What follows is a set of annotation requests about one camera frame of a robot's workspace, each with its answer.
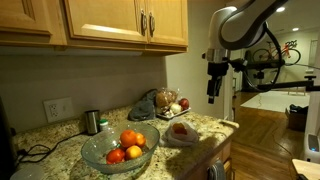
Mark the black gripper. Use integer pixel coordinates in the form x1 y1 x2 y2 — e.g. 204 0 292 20
206 75 223 105

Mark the dark red apple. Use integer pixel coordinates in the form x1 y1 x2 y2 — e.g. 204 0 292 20
178 97 190 111

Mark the clear glass bowl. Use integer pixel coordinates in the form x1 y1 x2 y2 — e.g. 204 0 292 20
80 122 161 175

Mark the white interior door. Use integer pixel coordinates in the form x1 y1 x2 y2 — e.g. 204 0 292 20
232 49 244 93

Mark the tall black bag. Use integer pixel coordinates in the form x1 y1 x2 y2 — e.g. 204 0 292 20
241 49 258 93

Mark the white flat tray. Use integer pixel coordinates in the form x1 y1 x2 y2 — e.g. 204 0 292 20
155 106 192 121

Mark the clear bag of bread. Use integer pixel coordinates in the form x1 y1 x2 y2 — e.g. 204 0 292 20
155 87 180 109

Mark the light wood base cabinet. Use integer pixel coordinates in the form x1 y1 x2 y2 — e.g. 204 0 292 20
176 136 234 180

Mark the white floor rug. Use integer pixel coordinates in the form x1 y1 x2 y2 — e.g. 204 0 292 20
240 90 311 114

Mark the grey crumpled cloth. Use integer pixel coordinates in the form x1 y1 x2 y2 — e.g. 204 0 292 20
128 88 158 122

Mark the grey hanging towel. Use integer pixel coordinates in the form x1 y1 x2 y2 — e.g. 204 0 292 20
208 160 227 180

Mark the small orange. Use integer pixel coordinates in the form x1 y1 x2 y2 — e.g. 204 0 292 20
134 132 147 149

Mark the dark brown storage box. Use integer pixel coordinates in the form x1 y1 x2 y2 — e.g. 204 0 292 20
285 103 309 132

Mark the orange bicycle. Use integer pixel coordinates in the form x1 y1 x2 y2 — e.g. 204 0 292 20
252 39 302 66

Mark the light wood cabinet door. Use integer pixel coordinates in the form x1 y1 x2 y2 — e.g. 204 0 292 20
145 0 189 48
63 0 149 45
0 0 68 47

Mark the large orange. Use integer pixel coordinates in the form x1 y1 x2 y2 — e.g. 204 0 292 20
119 129 138 148

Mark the yellowish orange fruit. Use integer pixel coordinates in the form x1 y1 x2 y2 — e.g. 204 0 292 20
125 145 143 161

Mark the small bottle green cap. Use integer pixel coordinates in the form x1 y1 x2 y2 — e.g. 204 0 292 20
99 118 110 132

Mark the red tomato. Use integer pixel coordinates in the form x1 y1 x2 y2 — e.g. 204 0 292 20
105 148 126 165

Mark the light wooden table top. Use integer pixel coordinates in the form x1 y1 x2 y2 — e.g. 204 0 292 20
292 158 320 180

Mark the stainless steel cup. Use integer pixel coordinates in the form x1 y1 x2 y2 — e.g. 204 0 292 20
84 109 101 136

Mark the light wood upper cabinet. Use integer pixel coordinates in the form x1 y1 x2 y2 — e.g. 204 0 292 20
0 0 189 56

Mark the black countertop appliance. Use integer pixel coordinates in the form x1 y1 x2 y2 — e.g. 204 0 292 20
0 96 19 172

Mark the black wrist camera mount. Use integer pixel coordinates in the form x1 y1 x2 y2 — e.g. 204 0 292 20
207 59 248 78

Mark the black stereo camera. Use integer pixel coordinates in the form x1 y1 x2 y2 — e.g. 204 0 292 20
239 59 287 81

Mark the black camera stand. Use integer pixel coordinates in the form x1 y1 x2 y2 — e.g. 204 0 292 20
256 75 320 93

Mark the dark metal cabinet handle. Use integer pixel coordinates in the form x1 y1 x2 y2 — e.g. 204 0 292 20
148 11 156 38
139 9 148 37

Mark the white wall outlet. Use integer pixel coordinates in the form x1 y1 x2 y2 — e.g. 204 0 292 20
43 96 75 124

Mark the black power cord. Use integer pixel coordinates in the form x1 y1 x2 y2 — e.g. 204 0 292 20
16 131 88 164

